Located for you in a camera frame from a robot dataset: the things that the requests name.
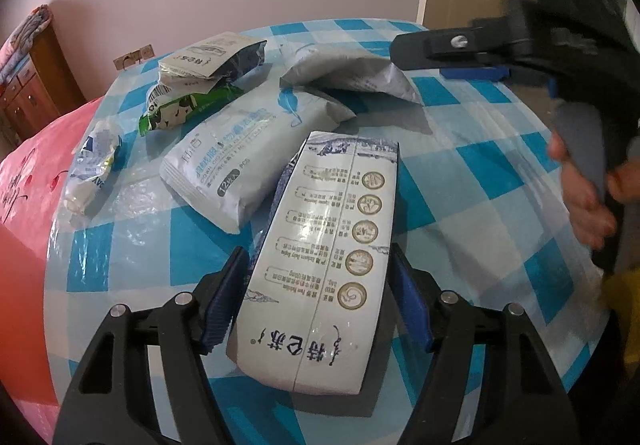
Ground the green white snack packet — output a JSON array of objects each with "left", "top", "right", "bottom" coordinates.
[{"left": 138, "top": 75, "right": 246, "bottom": 137}]

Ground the folded floral blanket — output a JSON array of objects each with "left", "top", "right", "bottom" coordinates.
[{"left": 0, "top": 5, "right": 53, "bottom": 81}]

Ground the person's right hand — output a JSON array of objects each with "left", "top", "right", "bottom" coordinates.
[{"left": 547, "top": 131, "right": 640, "bottom": 252}]

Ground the white tea packet with circles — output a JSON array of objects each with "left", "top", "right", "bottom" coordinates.
[{"left": 226, "top": 130, "right": 402, "bottom": 396}]

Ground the wall power socket panel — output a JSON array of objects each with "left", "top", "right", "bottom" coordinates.
[{"left": 112, "top": 42, "right": 153, "bottom": 71}]

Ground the blue white checkered tablecloth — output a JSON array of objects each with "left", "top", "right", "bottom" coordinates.
[{"left": 45, "top": 18, "right": 613, "bottom": 445}]

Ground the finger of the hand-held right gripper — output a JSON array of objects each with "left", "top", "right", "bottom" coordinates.
[
  {"left": 440, "top": 66, "right": 512, "bottom": 81},
  {"left": 390, "top": 20, "right": 526, "bottom": 72}
]

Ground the grey wet wipes pack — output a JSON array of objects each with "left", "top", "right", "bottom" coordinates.
[{"left": 160, "top": 90, "right": 357, "bottom": 234}]

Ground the crumpled grey wipes bag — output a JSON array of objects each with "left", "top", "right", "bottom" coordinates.
[{"left": 279, "top": 44, "right": 423, "bottom": 105}]

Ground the brown wooden cabinet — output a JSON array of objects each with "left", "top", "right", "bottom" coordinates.
[{"left": 0, "top": 28, "right": 86, "bottom": 146}]

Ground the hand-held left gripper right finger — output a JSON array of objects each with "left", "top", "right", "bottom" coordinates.
[{"left": 390, "top": 243, "right": 581, "bottom": 445}]

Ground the pink bed cover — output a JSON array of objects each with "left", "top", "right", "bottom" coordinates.
[{"left": 0, "top": 95, "right": 108, "bottom": 431}]

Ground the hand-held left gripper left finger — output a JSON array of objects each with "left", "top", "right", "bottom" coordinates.
[{"left": 52, "top": 247, "right": 251, "bottom": 445}]

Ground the white and dark snack bag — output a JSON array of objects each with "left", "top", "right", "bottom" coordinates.
[{"left": 159, "top": 32, "right": 267, "bottom": 80}]

